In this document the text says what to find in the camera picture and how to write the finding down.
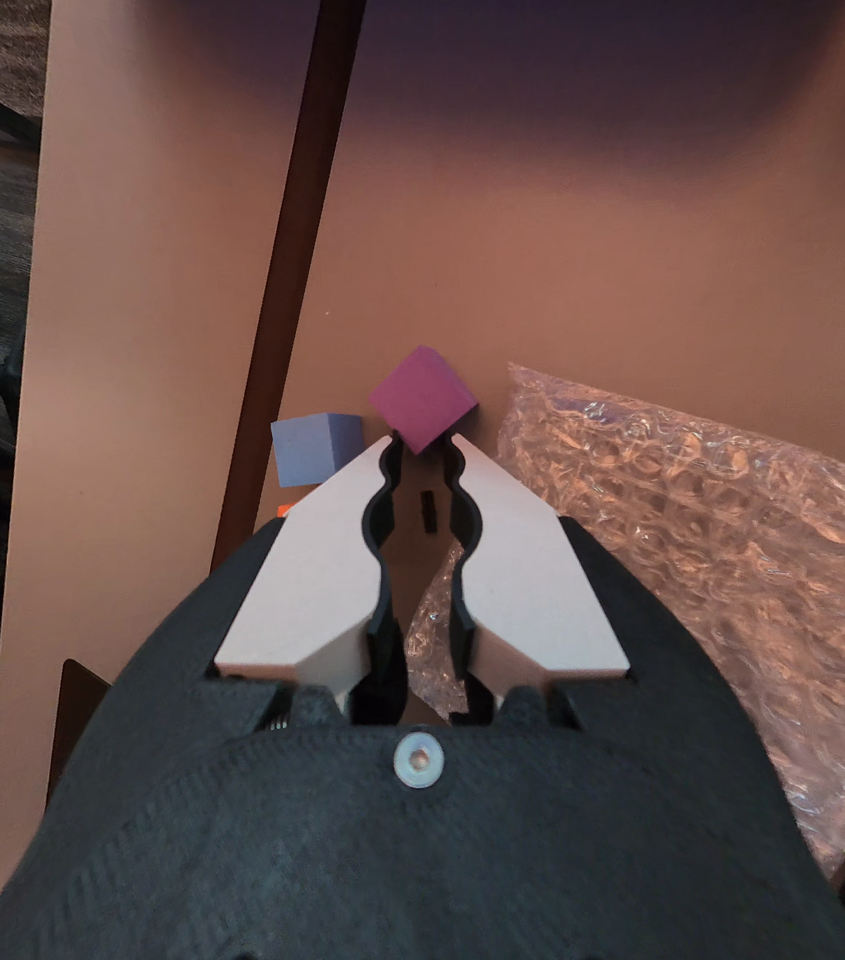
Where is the purple wooden cube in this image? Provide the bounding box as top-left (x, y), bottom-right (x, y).
top-left (368, 345), bottom-right (480, 456)

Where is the blue wooden cube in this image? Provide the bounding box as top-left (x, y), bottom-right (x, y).
top-left (270, 412), bottom-right (364, 489)

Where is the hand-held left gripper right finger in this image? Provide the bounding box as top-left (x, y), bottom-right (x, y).
top-left (445, 433), bottom-right (631, 719)

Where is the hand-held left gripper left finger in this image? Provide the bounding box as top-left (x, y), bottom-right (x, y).
top-left (214, 433), bottom-right (409, 726)

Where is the clear bubble wrap sheet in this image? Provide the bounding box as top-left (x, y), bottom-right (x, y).
top-left (403, 362), bottom-right (845, 879)

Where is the grey desk with cable flap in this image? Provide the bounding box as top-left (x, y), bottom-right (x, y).
top-left (0, 0), bottom-right (319, 916)

